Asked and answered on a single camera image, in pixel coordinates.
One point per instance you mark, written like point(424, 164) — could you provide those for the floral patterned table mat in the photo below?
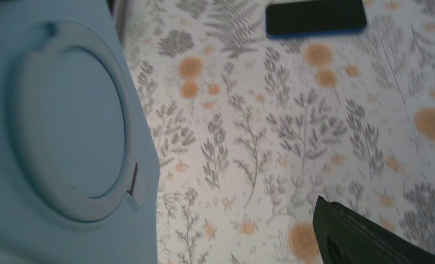
point(251, 131)

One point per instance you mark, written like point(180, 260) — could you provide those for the black phone light-blue case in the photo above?
point(78, 168)

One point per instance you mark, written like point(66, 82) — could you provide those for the blue phone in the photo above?
point(310, 18)

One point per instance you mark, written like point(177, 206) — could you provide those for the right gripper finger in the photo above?
point(344, 236)

